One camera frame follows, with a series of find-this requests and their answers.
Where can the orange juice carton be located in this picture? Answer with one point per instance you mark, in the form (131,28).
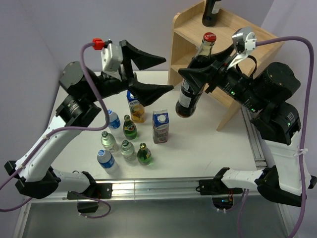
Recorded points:
(137,110)

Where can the clear glass bottle left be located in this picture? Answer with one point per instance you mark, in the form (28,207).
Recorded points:
(108,142)

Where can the clear glass bottle right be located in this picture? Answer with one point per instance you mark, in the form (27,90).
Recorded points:
(128,151)

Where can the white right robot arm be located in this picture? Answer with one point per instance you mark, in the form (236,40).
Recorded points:
(277,121)

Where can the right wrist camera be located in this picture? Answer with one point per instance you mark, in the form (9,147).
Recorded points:
(244,41)

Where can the blue-cap water bottle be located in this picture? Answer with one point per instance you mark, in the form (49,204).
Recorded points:
(114,124)
(107,161)

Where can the cola glass bottle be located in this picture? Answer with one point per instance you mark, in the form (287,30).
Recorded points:
(187,101)
(211,11)

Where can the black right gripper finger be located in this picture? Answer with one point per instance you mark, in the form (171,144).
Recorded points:
(197,78)
(223,55)

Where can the aluminium mounting rail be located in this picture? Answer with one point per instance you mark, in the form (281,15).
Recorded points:
(194,151)

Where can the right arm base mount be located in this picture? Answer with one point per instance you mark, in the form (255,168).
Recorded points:
(211,187)

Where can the green glass bottle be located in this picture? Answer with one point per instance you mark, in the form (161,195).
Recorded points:
(129,128)
(144,155)

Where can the clear glass bottle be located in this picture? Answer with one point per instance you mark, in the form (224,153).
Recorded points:
(108,142)
(128,151)

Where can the green glass bottle far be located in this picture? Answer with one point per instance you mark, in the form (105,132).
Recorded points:
(129,128)

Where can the near blue-cap water bottle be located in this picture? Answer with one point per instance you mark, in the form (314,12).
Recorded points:
(107,161)

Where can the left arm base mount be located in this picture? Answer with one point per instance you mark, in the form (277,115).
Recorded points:
(89,201)

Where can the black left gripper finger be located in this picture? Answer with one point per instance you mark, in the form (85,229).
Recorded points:
(141,59)
(148,93)

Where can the wooden shelf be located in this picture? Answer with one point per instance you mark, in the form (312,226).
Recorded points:
(187,34)

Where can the far blue-cap water bottle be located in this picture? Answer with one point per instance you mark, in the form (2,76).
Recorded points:
(114,124)

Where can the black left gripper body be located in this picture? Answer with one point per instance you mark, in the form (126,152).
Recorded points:
(108,87)

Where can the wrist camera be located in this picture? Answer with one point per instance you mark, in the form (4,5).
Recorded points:
(244,41)
(112,58)

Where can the green glass bottle near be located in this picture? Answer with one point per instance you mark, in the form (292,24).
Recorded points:
(144,155)

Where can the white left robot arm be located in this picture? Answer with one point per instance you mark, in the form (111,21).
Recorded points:
(34,174)

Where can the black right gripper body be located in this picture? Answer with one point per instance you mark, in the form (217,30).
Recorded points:
(230,80)

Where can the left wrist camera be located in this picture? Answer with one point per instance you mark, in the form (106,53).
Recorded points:
(112,58)

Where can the purple juice carton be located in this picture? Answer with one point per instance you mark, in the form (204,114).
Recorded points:
(160,122)

